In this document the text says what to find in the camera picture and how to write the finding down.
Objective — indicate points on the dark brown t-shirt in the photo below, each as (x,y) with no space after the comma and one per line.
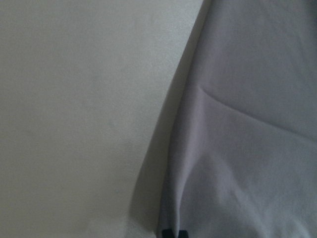
(242,159)

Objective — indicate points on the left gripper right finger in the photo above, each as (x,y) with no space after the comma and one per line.
(183,234)

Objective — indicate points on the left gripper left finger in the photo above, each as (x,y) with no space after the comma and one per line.
(168,233)

